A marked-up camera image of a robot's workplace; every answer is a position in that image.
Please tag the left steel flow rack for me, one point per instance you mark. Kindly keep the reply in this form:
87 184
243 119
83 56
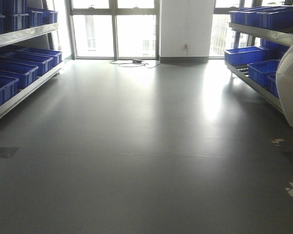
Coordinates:
28 58

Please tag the white round bin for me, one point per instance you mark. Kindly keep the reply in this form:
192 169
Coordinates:
284 81

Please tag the blue bin right shelf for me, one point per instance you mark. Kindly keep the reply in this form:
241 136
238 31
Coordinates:
245 55

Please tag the steel flow rack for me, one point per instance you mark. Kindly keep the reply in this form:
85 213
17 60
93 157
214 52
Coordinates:
257 65
28 58

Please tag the right steel flow rack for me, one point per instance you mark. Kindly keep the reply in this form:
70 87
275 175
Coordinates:
257 65

